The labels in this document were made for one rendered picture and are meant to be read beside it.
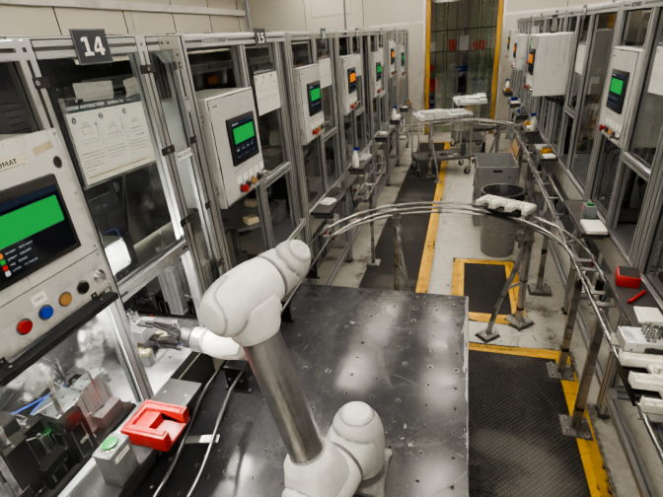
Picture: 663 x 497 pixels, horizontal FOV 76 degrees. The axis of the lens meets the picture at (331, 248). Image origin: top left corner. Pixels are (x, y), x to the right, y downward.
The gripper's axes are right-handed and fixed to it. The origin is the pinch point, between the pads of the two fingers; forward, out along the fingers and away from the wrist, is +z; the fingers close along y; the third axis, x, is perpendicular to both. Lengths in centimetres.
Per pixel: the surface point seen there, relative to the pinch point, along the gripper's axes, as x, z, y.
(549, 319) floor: -183, -186, -91
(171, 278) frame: -24.8, 5.0, 7.6
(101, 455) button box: 50, -24, 1
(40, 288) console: 40, -11, 45
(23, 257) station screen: 43, -13, 55
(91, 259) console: 24, -11, 45
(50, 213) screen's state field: 32, -12, 62
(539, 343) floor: -153, -175, -92
